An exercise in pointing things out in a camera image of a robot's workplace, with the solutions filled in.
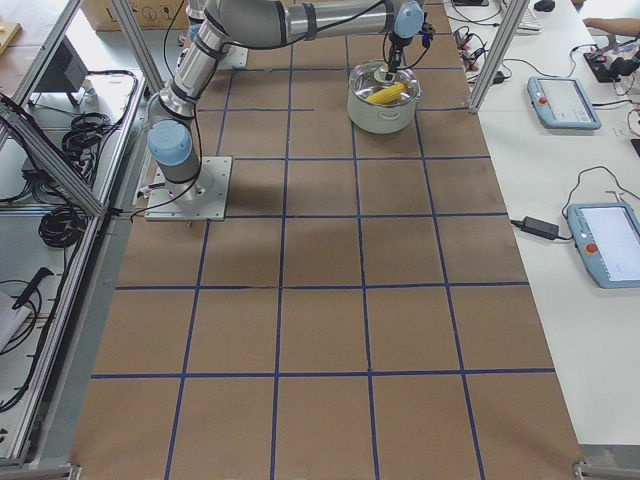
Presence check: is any lower blue teach pendant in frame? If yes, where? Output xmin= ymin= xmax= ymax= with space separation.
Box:
xmin=567 ymin=202 xmax=639 ymax=289

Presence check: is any aluminium frame rail left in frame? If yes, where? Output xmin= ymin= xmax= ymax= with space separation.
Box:
xmin=1 ymin=94 xmax=105 ymax=217

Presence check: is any pale green steel pot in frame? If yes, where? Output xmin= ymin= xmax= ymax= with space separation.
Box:
xmin=347 ymin=91 xmax=420 ymax=134

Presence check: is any cardboard box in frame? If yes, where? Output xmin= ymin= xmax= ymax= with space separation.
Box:
xmin=81 ymin=0 xmax=189 ymax=31

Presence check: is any black electronics board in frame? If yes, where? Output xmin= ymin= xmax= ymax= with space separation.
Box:
xmin=583 ymin=52 xmax=639 ymax=83

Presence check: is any blue teach pendant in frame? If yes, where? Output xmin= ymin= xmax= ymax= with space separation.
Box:
xmin=527 ymin=77 xmax=601 ymax=131
xmin=567 ymin=202 xmax=639 ymax=289

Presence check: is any person forearm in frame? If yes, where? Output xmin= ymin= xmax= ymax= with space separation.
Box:
xmin=583 ymin=18 xmax=640 ymax=37

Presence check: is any black power adapter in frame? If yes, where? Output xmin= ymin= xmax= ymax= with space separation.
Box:
xmin=521 ymin=216 xmax=559 ymax=240

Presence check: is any coiled black cable lower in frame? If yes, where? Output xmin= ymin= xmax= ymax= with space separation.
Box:
xmin=38 ymin=205 xmax=84 ymax=249

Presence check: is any brown paper table mat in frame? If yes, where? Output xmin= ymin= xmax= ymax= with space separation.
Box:
xmin=70 ymin=1 xmax=581 ymax=479

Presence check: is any yellow corn cob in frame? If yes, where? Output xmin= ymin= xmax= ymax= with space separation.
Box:
xmin=366 ymin=83 xmax=406 ymax=105

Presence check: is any aluminium frame post right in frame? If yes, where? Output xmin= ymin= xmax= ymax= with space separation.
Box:
xmin=468 ymin=0 xmax=528 ymax=113

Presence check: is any black monitor on stand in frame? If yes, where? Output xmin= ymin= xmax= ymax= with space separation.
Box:
xmin=34 ymin=36 xmax=88 ymax=106

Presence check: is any black computer mouse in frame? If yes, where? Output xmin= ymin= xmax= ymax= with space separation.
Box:
xmin=533 ymin=0 xmax=556 ymax=13

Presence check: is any coiled black cable upper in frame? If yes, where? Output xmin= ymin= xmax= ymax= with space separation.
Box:
xmin=60 ymin=112 xmax=125 ymax=166

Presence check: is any upper blue teach pendant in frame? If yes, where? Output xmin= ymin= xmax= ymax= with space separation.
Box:
xmin=527 ymin=77 xmax=601 ymax=131

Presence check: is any coiled black cable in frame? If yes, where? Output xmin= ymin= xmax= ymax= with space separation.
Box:
xmin=38 ymin=205 xmax=84 ymax=249
xmin=60 ymin=112 xmax=125 ymax=166

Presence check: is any glass pot lid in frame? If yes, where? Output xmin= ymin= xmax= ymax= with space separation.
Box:
xmin=349 ymin=60 xmax=422 ymax=107

